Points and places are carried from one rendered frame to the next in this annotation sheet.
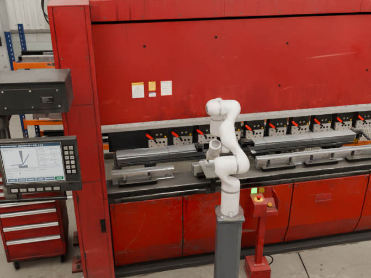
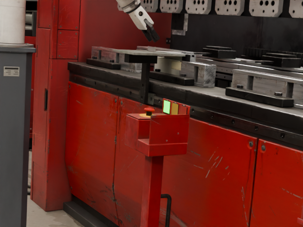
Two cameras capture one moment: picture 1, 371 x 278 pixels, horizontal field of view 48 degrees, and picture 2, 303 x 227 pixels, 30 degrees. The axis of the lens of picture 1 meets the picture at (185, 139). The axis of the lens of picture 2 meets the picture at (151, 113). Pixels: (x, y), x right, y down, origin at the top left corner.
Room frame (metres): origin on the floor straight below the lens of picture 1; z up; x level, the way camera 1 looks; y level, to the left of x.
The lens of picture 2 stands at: (2.09, -2.55, 1.13)
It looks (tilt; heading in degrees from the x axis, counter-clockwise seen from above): 9 degrees down; 69
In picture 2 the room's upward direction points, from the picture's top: 4 degrees clockwise
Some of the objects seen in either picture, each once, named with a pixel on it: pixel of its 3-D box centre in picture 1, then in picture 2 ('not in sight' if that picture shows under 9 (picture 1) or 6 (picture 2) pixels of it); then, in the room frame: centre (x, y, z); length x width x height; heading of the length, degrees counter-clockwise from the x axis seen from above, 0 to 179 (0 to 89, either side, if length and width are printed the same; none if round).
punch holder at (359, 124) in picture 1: (362, 117); not in sight; (3.38, -1.54, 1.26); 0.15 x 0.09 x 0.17; 102
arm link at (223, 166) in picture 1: (226, 173); not in sight; (2.34, -0.26, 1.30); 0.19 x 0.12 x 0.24; 100
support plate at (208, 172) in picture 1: (213, 168); (149, 52); (2.95, -0.22, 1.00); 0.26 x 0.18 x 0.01; 12
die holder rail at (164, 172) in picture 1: (143, 174); (117, 58); (2.98, 0.35, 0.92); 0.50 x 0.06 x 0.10; 102
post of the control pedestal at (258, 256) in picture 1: (260, 237); (149, 218); (2.85, -0.63, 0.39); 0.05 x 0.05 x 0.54; 7
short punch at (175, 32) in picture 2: (208, 145); (179, 24); (3.09, -0.19, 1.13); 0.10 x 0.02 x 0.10; 102
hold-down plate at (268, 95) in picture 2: (277, 166); (257, 96); (3.16, -0.80, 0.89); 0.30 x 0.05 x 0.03; 102
